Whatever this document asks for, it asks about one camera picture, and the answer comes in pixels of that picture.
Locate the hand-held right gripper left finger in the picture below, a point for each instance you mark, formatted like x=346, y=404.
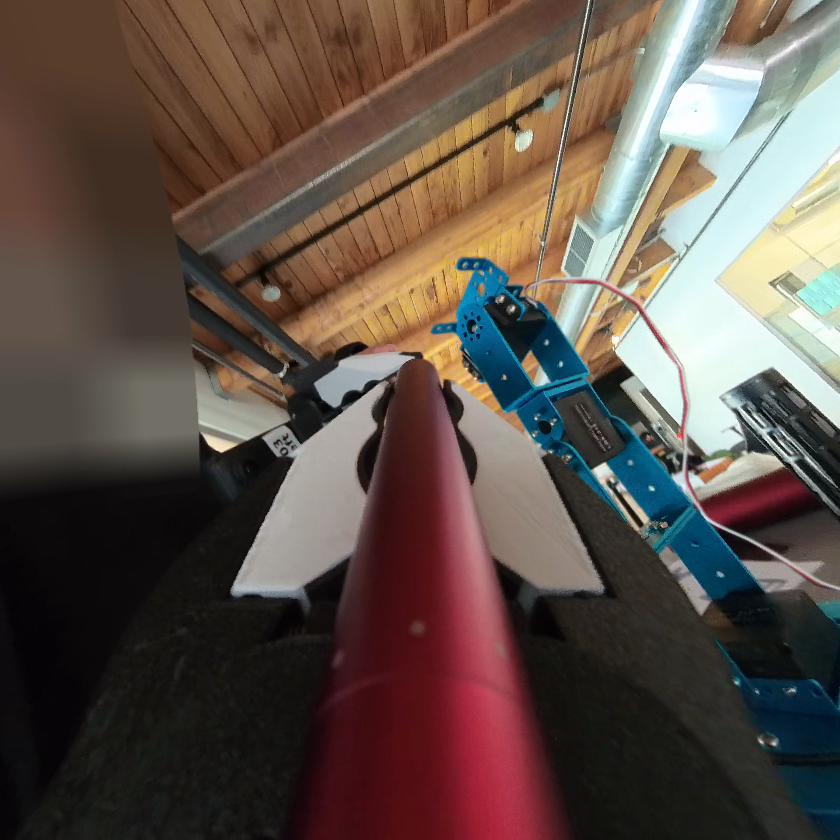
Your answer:
x=295, y=518

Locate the person's dark clothing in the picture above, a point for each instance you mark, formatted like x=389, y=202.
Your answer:
x=39, y=590

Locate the white vent grille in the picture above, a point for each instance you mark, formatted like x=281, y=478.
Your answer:
x=579, y=249

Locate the silver air duct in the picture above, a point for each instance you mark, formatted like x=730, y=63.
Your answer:
x=649, y=98

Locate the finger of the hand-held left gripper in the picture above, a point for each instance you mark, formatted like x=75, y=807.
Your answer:
x=354, y=374

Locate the white spot light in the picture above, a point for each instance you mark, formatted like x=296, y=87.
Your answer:
x=270, y=290
x=523, y=138

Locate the blue toy robot arm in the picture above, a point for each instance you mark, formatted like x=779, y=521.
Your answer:
x=630, y=472

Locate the thin metal ceiling rod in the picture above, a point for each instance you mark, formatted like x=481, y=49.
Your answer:
x=565, y=131

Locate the white paper sheet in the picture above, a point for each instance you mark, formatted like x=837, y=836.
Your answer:
x=781, y=577

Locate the red metal tube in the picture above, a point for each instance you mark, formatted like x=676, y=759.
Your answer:
x=761, y=499

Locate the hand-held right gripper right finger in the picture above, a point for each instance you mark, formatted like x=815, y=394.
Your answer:
x=525, y=512

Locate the black light track rail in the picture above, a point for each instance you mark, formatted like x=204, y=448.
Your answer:
x=394, y=191

